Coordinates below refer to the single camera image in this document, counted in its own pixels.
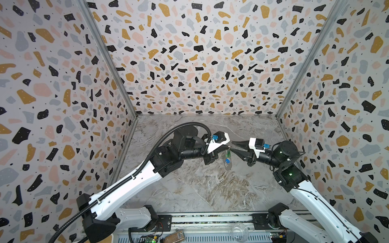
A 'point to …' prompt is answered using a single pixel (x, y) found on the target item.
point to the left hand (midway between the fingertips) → (229, 143)
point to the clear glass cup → (240, 232)
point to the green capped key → (228, 154)
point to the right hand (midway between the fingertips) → (233, 144)
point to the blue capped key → (227, 161)
